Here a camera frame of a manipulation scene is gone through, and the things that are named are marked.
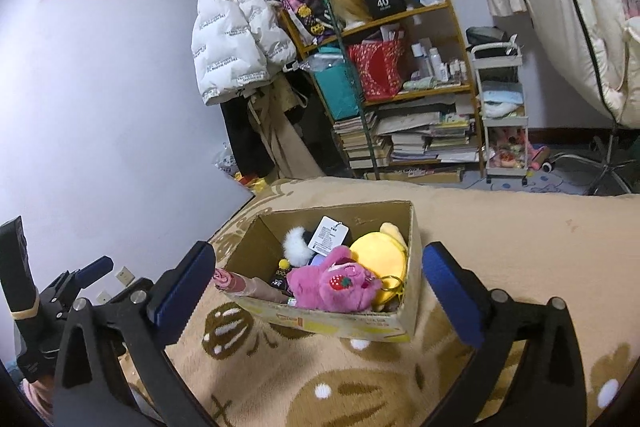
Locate pink rolled bag pack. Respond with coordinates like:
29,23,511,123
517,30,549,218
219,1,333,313
213,268,288,303

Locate white puffer jacket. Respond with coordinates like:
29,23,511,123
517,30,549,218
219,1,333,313
191,0,296,105

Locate yellow plush toy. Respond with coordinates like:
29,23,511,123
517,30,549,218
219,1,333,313
350,222,409,311

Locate teal storage box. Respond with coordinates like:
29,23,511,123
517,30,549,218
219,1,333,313
314,46,358,120

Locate stack of books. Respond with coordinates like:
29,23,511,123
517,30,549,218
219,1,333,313
333,94,480,170

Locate wall socket lower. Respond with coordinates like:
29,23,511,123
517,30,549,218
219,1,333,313
96,291,112,305

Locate red gift bag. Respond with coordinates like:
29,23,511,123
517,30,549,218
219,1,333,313
347,39,405,102

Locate white rolling cart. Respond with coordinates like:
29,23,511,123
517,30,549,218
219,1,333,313
470,35,530,187

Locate wall socket upper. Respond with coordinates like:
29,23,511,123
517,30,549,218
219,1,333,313
115,267,136,287

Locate snack bags on floor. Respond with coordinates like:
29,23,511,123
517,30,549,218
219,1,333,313
214,146,271,195

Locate cardboard box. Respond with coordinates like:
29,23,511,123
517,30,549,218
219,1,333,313
217,200,422,343

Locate white fluffy plush keychain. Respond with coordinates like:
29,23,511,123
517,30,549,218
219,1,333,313
271,215,350,295

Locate pink plush toy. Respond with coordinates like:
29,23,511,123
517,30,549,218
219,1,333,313
286,246,381,313

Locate wall socket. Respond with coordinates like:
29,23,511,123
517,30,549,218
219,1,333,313
96,291,112,305
115,267,136,287

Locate wooden bookshelf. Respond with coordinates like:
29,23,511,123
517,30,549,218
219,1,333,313
280,0,485,180

